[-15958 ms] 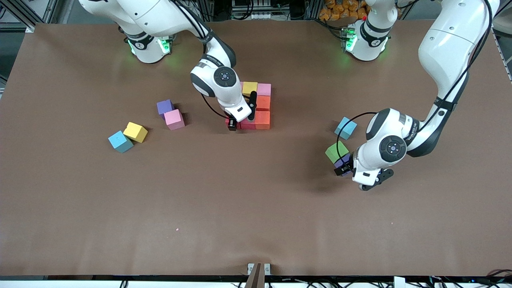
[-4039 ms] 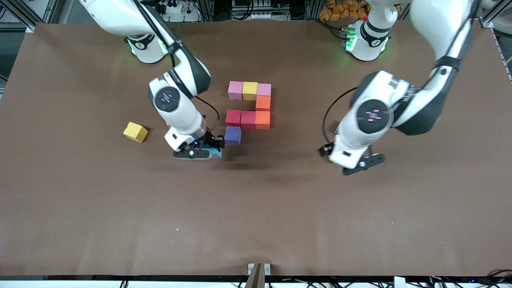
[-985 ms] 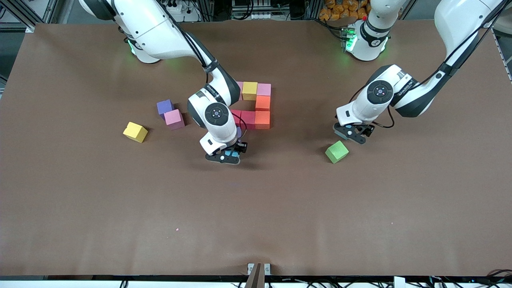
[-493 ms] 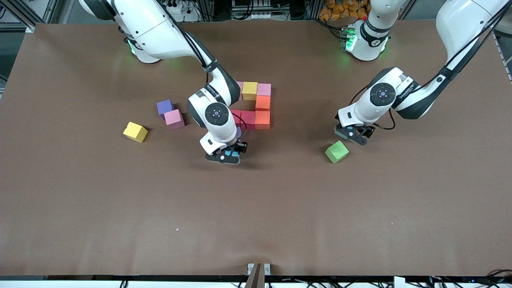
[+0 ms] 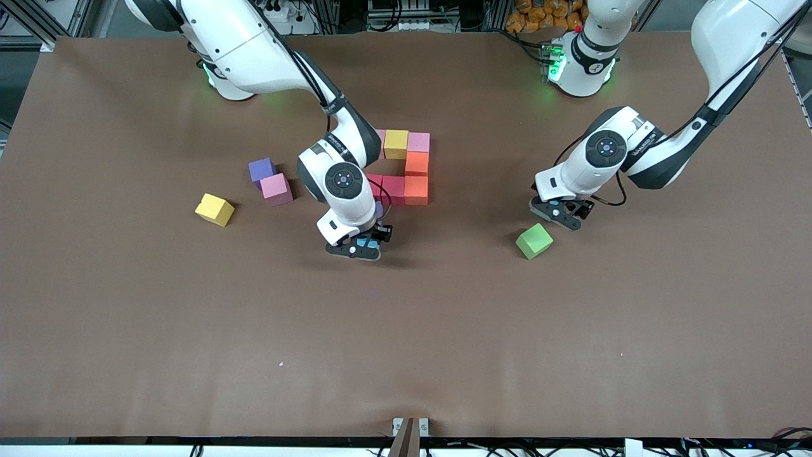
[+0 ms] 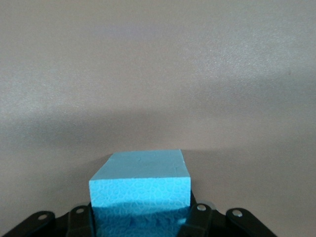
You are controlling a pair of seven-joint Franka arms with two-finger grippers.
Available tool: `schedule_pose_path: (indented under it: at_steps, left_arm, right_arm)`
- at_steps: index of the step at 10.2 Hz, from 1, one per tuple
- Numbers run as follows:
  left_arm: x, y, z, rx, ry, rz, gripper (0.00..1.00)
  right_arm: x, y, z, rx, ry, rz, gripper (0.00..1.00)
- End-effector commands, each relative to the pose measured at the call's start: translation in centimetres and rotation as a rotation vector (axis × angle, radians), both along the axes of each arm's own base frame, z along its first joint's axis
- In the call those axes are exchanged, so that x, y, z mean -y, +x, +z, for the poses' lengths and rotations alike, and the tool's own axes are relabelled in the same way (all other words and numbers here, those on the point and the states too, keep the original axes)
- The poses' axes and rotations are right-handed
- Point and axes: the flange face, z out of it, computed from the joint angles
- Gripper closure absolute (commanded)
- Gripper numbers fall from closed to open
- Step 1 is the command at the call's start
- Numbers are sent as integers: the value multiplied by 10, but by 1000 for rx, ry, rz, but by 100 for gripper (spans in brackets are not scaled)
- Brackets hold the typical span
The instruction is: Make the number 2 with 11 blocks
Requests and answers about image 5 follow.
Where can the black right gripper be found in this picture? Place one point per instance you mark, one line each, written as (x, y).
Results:
(381, 232)

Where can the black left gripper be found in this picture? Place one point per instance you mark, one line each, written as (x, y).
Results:
(585, 206)

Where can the cyan foam cube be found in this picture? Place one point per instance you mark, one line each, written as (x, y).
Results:
(363, 242)

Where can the purple foam cube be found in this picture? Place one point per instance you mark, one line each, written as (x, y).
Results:
(262, 169)
(379, 209)

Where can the red foam cube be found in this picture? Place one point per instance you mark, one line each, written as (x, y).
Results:
(374, 181)
(393, 190)

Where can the orange foam cube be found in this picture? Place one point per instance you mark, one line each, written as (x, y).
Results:
(417, 190)
(417, 164)

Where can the pink foam cube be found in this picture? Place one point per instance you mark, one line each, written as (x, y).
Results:
(419, 141)
(380, 143)
(276, 189)

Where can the yellow foam cube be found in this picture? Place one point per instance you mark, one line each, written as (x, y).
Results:
(214, 210)
(396, 144)

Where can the white Franka right arm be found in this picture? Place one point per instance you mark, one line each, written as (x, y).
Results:
(342, 190)

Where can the white Franka left arm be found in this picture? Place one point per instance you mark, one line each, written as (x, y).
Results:
(602, 158)

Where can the green foam cube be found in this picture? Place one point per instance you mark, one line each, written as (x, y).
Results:
(535, 241)

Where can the bag of orange items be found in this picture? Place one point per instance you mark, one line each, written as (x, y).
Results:
(533, 16)

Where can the white power strip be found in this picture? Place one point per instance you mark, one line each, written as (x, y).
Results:
(285, 14)
(412, 25)

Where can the silver mount bracket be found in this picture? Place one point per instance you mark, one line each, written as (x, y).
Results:
(410, 435)

